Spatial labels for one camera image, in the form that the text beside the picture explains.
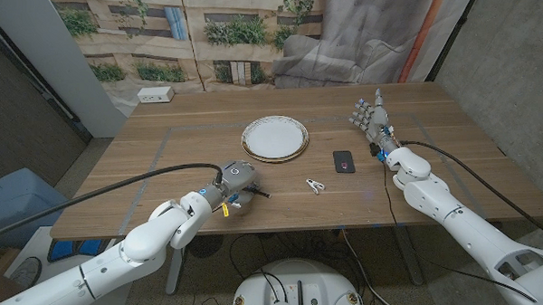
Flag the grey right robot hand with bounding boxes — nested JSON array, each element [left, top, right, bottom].
[[347, 87, 400, 163]]

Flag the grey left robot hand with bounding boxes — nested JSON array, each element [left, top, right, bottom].
[[206, 158, 260, 210]]

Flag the black makeup brush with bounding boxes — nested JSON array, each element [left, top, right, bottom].
[[247, 183, 272, 199]]

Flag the black card holder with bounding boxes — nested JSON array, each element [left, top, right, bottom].
[[332, 149, 357, 175]]

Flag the white plate with gold rim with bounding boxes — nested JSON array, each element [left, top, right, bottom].
[[240, 113, 310, 165]]

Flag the white clothespin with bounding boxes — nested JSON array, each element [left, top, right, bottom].
[[305, 176, 327, 196]]

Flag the black round floor base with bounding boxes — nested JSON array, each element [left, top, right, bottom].
[[186, 234, 225, 259]]

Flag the white power strip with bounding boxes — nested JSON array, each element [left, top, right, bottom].
[[136, 85, 176, 105]]

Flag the white table leg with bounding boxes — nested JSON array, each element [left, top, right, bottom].
[[164, 245, 191, 297]]

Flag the printed backdrop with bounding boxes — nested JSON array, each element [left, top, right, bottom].
[[48, 0, 486, 120]]

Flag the black backdrop stand pole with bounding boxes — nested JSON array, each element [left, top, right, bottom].
[[422, 0, 490, 83]]

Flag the white robot torso base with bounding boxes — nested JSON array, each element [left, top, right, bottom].
[[228, 255, 363, 305]]

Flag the grey table leg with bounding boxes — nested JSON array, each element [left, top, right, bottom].
[[391, 224, 425, 288]]

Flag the blue black floor pad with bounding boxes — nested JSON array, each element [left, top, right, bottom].
[[46, 238, 105, 263]]

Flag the white floor platform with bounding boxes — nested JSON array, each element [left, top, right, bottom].
[[2, 223, 138, 305]]

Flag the blue storage bin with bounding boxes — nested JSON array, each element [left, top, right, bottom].
[[0, 166, 71, 249]]

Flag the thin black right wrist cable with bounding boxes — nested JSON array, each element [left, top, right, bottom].
[[381, 154, 539, 305]]

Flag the black floor cable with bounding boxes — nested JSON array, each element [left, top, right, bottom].
[[227, 232, 288, 305]]

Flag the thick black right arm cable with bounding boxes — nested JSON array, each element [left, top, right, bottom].
[[398, 135, 543, 253]]

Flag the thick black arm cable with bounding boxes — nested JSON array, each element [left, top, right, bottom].
[[0, 161, 226, 241], [398, 135, 543, 253]]

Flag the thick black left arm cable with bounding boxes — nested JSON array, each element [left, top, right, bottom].
[[0, 161, 226, 241]]

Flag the grey floor cable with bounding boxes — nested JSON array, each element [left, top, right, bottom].
[[340, 227, 398, 305]]

